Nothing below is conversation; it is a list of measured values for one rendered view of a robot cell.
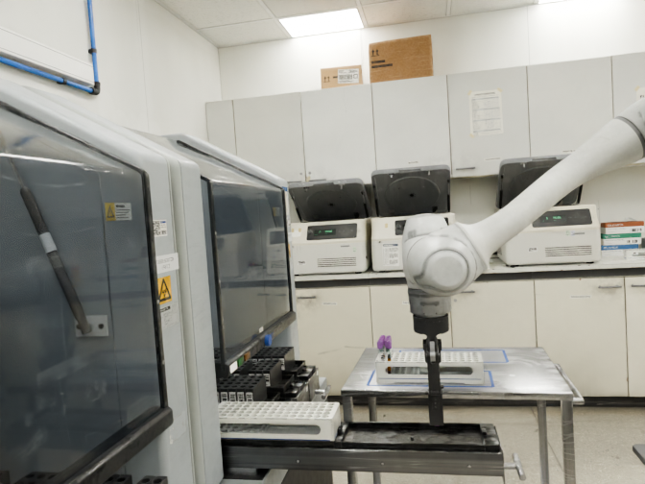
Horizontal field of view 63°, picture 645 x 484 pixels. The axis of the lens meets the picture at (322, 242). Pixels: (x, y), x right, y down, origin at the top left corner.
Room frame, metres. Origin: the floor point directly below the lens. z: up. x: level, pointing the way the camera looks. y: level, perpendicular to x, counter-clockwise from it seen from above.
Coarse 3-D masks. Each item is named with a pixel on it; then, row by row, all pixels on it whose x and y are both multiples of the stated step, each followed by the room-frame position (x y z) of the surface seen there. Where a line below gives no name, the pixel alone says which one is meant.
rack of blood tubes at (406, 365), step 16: (400, 352) 1.55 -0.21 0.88; (416, 352) 1.55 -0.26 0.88; (448, 352) 1.52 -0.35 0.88; (464, 352) 1.51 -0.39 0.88; (480, 352) 1.50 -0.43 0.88; (384, 368) 1.47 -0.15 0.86; (400, 368) 1.52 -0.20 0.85; (416, 368) 1.53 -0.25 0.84; (448, 368) 1.53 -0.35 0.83; (464, 368) 1.52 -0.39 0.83; (480, 368) 1.41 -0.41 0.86
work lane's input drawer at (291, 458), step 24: (360, 432) 1.19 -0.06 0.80; (384, 432) 1.18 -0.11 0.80; (408, 432) 1.17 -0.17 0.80; (432, 432) 1.16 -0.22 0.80; (456, 432) 1.16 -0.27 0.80; (480, 432) 1.15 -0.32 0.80; (240, 456) 1.15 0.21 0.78; (264, 456) 1.14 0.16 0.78; (288, 456) 1.13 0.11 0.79; (312, 456) 1.12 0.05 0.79; (336, 456) 1.11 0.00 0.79; (360, 456) 1.10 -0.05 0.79; (384, 456) 1.09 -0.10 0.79; (408, 456) 1.08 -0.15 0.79; (432, 456) 1.07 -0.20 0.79; (456, 456) 1.06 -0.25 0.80; (480, 456) 1.05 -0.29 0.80; (504, 480) 1.04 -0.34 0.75
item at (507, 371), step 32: (512, 352) 1.69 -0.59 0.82; (544, 352) 1.67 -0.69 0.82; (352, 384) 1.48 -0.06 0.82; (384, 384) 1.46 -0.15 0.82; (416, 384) 1.45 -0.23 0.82; (448, 384) 1.43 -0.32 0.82; (480, 384) 1.41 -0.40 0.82; (512, 384) 1.39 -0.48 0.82; (544, 384) 1.38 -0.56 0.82; (352, 416) 1.45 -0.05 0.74; (544, 416) 1.71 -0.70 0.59; (544, 448) 1.72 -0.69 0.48; (352, 480) 1.44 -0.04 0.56; (544, 480) 1.72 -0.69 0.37
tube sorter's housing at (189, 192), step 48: (48, 96) 1.10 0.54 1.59; (144, 144) 1.06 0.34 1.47; (192, 144) 1.81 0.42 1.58; (192, 192) 1.10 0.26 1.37; (288, 192) 1.85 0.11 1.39; (192, 240) 1.08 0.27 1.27; (192, 288) 1.06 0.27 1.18; (192, 336) 1.05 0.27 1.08; (288, 336) 1.75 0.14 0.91; (192, 384) 1.04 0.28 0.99; (192, 432) 1.04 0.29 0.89; (240, 480) 1.14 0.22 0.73; (288, 480) 1.31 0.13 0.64
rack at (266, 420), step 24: (240, 408) 1.23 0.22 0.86; (264, 408) 1.22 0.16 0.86; (288, 408) 1.21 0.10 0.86; (312, 408) 1.19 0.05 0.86; (336, 408) 1.18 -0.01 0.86; (240, 432) 1.17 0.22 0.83; (264, 432) 1.21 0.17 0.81; (288, 432) 1.21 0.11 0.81; (312, 432) 1.20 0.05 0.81; (336, 432) 1.16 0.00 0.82
